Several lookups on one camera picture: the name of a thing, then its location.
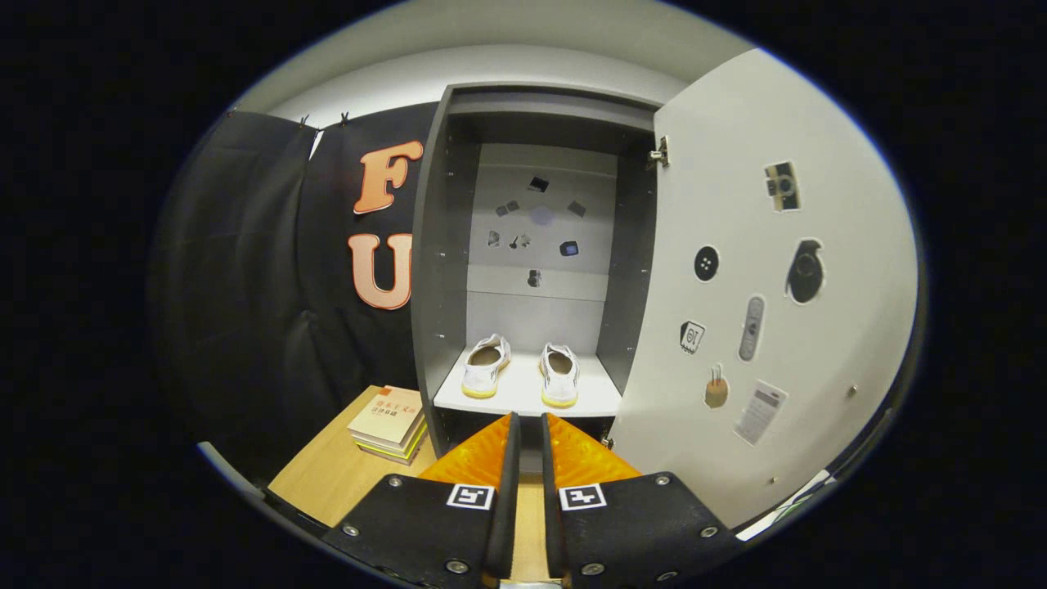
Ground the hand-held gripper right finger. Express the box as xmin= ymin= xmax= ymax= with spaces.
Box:
xmin=541 ymin=411 xmax=741 ymax=586

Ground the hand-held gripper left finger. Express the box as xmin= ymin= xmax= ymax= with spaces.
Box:
xmin=323 ymin=411 xmax=522 ymax=586

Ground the white canvas shoe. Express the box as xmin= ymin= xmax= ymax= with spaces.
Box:
xmin=461 ymin=333 xmax=513 ymax=399
xmin=539 ymin=342 xmax=582 ymax=408

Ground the dark grey shoe cabinet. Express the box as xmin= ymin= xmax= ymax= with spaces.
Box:
xmin=409 ymin=82 xmax=680 ymax=475

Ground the yellow edged book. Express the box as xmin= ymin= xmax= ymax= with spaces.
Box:
xmin=353 ymin=419 xmax=428 ymax=459

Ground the beige cover book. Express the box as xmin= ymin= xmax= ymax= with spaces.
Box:
xmin=348 ymin=384 xmax=426 ymax=447

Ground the white and green item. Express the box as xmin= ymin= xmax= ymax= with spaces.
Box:
xmin=735 ymin=469 xmax=837 ymax=542

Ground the black backdrop cloth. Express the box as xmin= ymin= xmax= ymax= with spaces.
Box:
xmin=151 ymin=102 xmax=443 ymax=483

